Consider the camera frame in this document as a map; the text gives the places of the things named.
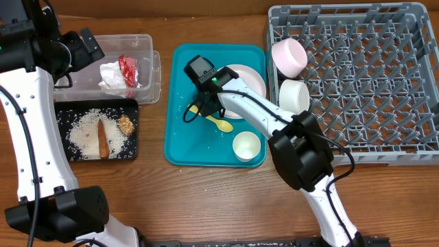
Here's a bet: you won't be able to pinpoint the pink bowl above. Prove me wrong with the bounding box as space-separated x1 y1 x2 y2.
272 38 308 78

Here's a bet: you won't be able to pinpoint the pale green cup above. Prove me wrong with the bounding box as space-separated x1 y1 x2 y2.
233 131 261 162

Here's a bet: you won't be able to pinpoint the brown food scraps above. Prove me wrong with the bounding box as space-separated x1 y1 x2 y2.
118 115 135 137

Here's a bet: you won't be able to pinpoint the spilled white rice pile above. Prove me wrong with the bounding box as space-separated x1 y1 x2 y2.
65 108 128 160

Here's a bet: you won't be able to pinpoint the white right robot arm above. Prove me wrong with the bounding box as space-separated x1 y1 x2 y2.
184 55 362 246

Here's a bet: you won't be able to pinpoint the red foil snack wrapper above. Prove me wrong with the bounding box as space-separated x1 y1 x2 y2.
118 55 138 88

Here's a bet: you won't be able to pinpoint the orange carrot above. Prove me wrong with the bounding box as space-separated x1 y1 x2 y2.
97 119 110 159

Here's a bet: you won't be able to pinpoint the black tray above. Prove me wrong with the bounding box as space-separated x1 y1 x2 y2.
54 99 139 162

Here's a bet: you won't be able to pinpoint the grey dishwasher rack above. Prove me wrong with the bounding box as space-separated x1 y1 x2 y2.
265 2 438 166

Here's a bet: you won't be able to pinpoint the small white bowl with scraps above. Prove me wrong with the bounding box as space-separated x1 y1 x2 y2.
279 80 309 115

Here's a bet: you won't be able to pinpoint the yellow plastic spoon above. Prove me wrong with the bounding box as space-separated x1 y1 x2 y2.
205 115 233 132

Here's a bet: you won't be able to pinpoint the teal plastic tray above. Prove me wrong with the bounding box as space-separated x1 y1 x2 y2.
164 43 267 168

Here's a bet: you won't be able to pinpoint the clear plastic bin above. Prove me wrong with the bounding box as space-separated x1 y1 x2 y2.
54 34 161 104

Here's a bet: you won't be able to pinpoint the white napkin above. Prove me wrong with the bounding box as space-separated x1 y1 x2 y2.
98 62 126 90

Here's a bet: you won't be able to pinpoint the white round plate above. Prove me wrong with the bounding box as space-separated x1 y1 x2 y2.
219 64 268 120

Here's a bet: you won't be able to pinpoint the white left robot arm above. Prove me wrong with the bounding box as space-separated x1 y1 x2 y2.
1 0 147 246

